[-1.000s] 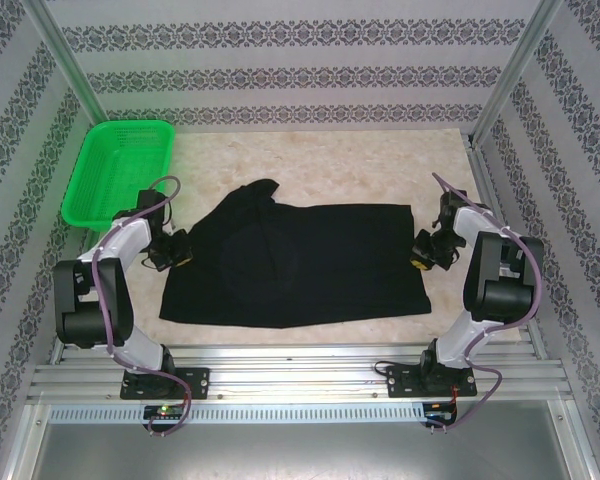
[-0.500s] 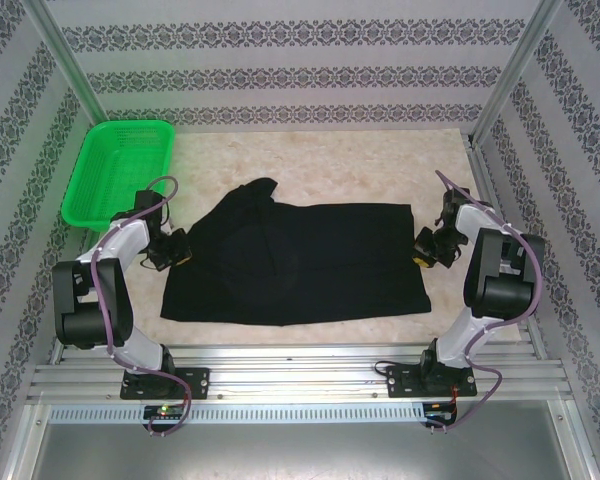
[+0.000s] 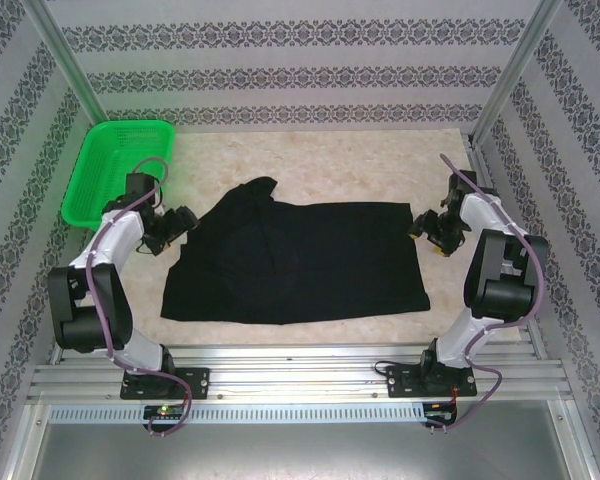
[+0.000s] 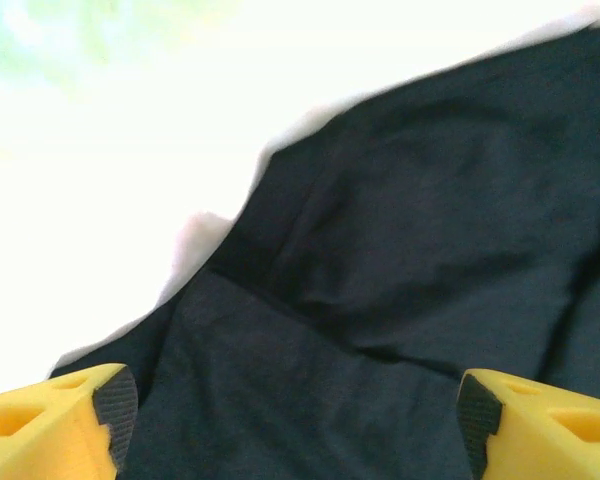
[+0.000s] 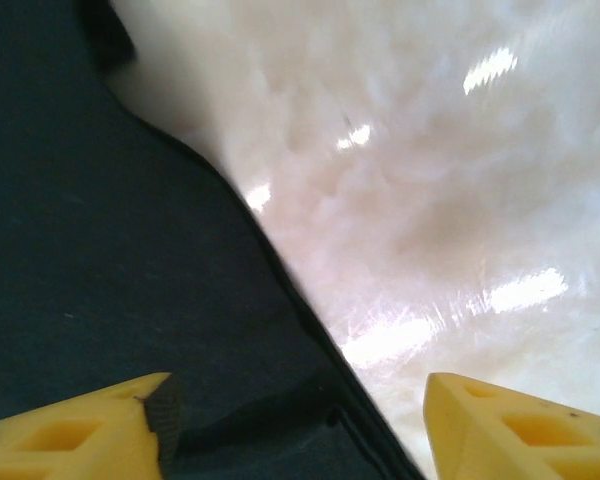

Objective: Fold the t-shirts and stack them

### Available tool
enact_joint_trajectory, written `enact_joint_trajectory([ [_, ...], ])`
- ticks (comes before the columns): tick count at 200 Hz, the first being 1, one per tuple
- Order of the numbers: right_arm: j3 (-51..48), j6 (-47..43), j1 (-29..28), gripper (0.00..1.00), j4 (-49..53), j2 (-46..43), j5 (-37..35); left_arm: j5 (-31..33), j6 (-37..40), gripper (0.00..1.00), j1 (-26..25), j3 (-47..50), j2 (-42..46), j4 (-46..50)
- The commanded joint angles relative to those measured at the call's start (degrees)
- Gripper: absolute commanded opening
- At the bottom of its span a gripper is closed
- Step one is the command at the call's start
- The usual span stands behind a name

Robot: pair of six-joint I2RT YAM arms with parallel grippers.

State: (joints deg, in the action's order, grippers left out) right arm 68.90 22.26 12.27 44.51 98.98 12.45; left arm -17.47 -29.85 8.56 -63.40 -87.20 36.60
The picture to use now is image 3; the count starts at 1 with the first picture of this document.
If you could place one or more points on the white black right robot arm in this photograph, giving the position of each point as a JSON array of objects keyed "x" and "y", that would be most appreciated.
[{"x": 500, "y": 290}]

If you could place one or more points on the black t-shirt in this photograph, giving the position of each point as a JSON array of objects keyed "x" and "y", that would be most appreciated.
[{"x": 300, "y": 260}]

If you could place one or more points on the grey metal panel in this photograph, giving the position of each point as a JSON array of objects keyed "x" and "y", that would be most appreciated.
[{"x": 300, "y": 455}]

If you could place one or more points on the green plastic basket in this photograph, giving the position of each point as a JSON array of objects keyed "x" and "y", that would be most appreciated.
[{"x": 105, "y": 160}]

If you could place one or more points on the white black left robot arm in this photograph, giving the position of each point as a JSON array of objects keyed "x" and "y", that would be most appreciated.
[{"x": 122, "y": 235}]

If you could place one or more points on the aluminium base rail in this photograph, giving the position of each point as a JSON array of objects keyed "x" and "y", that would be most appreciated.
[{"x": 300, "y": 380}]

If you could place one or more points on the aluminium frame post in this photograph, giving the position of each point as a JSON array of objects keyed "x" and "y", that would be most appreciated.
[
  {"x": 515, "y": 60},
  {"x": 65, "y": 55}
]

